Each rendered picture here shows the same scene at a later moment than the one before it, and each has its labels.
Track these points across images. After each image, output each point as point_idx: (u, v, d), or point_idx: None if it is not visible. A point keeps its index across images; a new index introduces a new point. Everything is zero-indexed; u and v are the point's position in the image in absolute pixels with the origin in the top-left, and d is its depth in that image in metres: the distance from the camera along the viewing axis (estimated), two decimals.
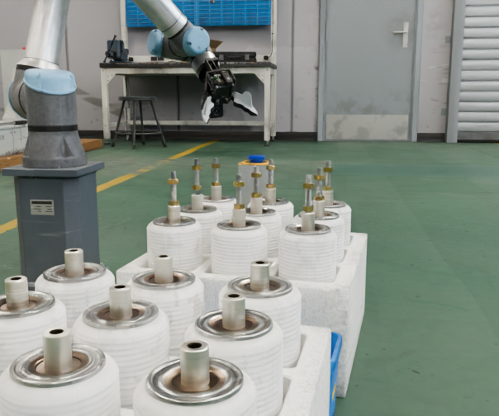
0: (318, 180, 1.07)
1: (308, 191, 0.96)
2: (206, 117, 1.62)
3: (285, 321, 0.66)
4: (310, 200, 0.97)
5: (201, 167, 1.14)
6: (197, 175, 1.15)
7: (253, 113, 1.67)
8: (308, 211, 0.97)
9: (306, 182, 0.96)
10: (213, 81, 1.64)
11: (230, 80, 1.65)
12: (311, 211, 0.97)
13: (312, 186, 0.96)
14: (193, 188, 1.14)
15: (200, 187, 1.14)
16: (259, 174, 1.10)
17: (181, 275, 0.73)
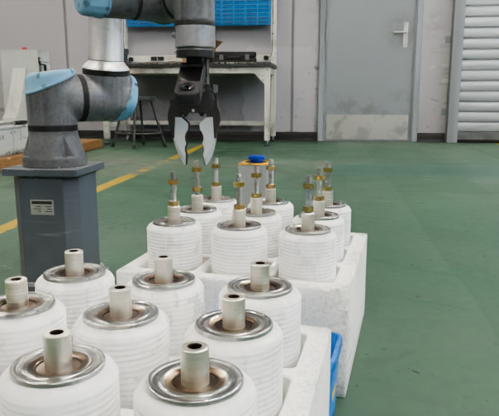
0: (318, 180, 1.07)
1: (308, 191, 0.96)
2: (208, 154, 1.14)
3: (285, 321, 0.66)
4: (310, 200, 0.97)
5: (201, 168, 1.14)
6: (197, 177, 1.15)
7: (187, 158, 1.14)
8: (308, 211, 0.97)
9: (306, 182, 0.96)
10: None
11: None
12: (311, 211, 0.97)
13: (312, 186, 0.96)
14: (192, 190, 1.14)
15: (199, 189, 1.14)
16: (259, 174, 1.10)
17: (181, 275, 0.73)
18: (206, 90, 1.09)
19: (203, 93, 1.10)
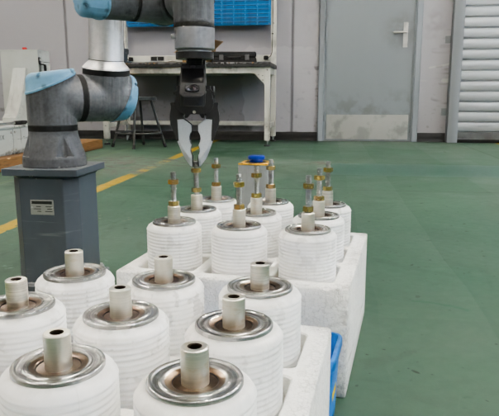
0: (318, 180, 1.07)
1: (308, 191, 0.96)
2: (202, 156, 1.14)
3: (285, 321, 0.66)
4: (310, 200, 0.97)
5: (192, 169, 1.14)
6: (197, 178, 1.14)
7: (193, 159, 1.14)
8: (308, 211, 0.97)
9: (306, 182, 0.96)
10: None
11: None
12: (311, 211, 0.97)
13: (312, 186, 0.96)
14: (197, 190, 1.16)
15: (191, 189, 1.15)
16: (259, 174, 1.10)
17: (181, 275, 0.73)
18: (207, 92, 1.10)
19: None
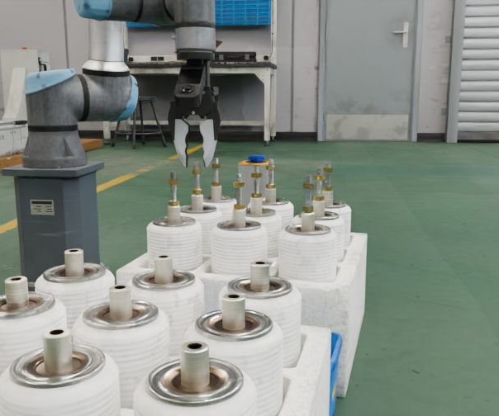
0: (318, 180, 1.07)
1: (308, 191, 0.96)
2: (208, 157, 1.14)
3: (285, 321, 0.66)
4: (310, 200, 0.97)
5: (198, 170, 1.15)
6: (195, 179, 1.14)
7: (187, 160, 1.14)
8: (308, 211, 0.97)
9: (306, 182, 0.96)
10: None
11: None
12: (311, 211, 0.97)
13: (312, 186, 0.96)
14: (198, 192, 1.14)
15: (201, 190, 1.15)
16: (259, 174, 1.10)
17: (181, 275, 0.73)
18: (206, 92, 1.10)
19: (203, 96, 1.10)
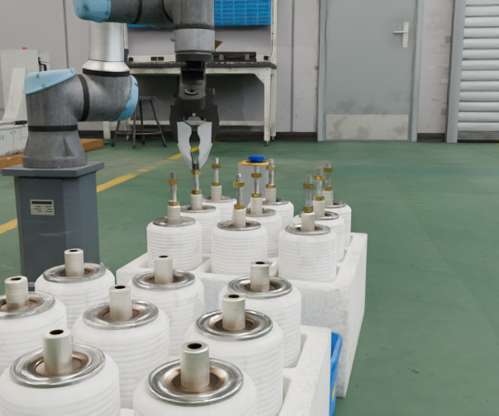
0: (318, 180, 1.07)
1: (308, 191, 0.96)
2: (202, 158, 1.14)
3: (285, 321, 0.66)
4: (310, 200, 0.97)
5: (197, 172, 1.14)
6: (197, 180, 1.15)
7: (192, 162, 1.14)
8: (308, 211, 0.97)
9: (306, 182, 0.96)
10: None
11: None
12: (311, 211, 0.97)
13: (312, 186, 0.96)
14: (192, 192, 1.15)
15: (195, 191, 1.14)
16: (259, 174, 1.10)
17: (181, 275, 0.73)
18: (207, 94, 1.10)
19: (204, 97, 1.10)
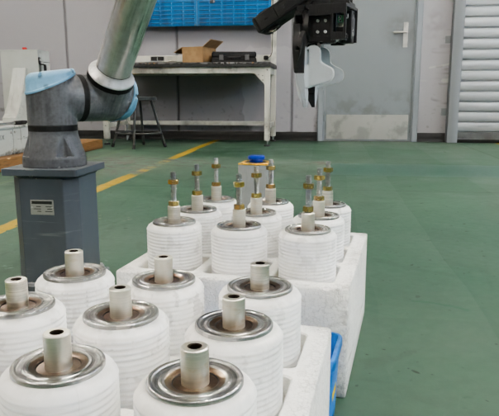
0: (318, 180, 1.07)
1: (308, 191, 0.96)
2: (306, 95, 0.92)
3: (285, 321, 0.66)
4: (310, 200, 0.97)
5: (200, 172, 1.15)
6: (195, 181, 1.15)
7: (313, 99, 0.96)
8: (308, 211, 0.97)
9: (306, 182, 0.96)
10: (343, 29, 0.88)
11: (353, 39, 0.92)
12: (311, 211, 0.97)
13: (312, 186, 0.96)
14: (197, 194, 1.14)
15: (201, 191, 1.15)
16: (259, 174, 1.10)
17: (181, 275, 0.73)
18: (295, 13, 0.90)
19: (297, 18, 0.91)
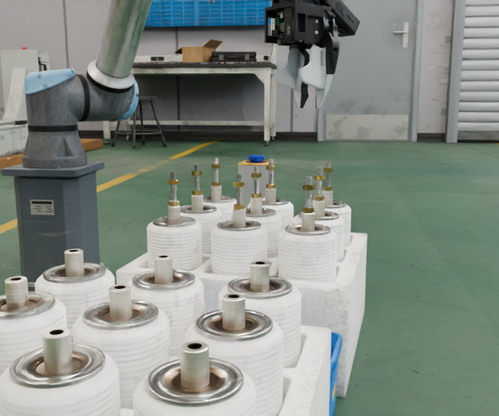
0: (318, 180, 1.07)
1: (306, 191, 0.97)
2: (297, 96, 0.96)
3: (285, 321, 0.66)
4: (305, 201, 0.97)
5: (200, 172, 1.15)
6: (195, 181, 1.15)
7: (316, 101, 0.93)
8: (304, 210, 0.98)
9: (308, 183, 0.97)
10: (271, 32, 0.91)
11: (289, 37, 0.87)
12: (302, 211, 0.98)
13: (302, 187, 0.97)
14: (197, 194, 1.14)
15: (201, 191, 1.15)
16: (259, 174, 1.10)
17: (181, 275, 0.73)
18: None
19: None
